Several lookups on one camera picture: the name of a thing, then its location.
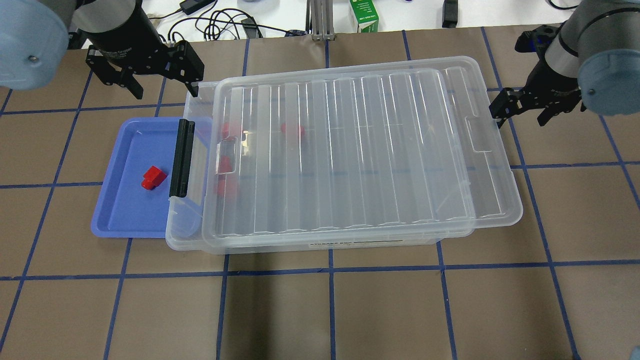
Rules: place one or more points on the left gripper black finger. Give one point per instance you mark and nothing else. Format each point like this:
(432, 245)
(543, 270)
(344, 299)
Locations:
(130, 83)
(193, 87)

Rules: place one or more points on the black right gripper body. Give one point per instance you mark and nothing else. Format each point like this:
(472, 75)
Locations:
(554, 85)

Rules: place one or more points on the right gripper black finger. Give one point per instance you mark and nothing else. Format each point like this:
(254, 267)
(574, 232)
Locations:
(547, 114)
(501, 119)

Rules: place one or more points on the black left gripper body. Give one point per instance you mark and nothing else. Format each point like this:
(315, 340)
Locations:
(131, 36)

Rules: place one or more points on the clear plastic box lid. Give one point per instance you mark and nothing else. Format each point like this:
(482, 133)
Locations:
(496, 198)

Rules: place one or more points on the red block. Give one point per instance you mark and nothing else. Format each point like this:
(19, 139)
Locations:
(231, 129)
(295, 132)
(227, 187)
(225, 165)
(153, 178)

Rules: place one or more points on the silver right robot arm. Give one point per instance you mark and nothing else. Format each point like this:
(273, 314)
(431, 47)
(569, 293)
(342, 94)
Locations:
(590, 62)

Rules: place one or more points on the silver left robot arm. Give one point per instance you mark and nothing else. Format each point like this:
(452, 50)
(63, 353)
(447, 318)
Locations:
(34, 37)

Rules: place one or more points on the blue plastic tray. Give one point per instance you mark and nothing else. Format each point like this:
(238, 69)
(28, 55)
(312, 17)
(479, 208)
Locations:
(124, 209)

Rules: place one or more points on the clear plastic storage box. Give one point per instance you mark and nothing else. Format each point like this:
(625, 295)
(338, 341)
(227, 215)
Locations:
(380, 162)

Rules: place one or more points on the black power adapter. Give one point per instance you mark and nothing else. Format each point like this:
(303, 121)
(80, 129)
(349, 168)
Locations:
(189, 7)

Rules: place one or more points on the green white carton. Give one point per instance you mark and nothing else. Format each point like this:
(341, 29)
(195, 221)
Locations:
(364, 16)

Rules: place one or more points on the black box latch handle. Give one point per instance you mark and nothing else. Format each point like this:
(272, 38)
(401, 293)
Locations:
(183, 152)

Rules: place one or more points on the aluminium frame post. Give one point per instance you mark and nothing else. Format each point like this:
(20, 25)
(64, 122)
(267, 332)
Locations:
(320, 20)

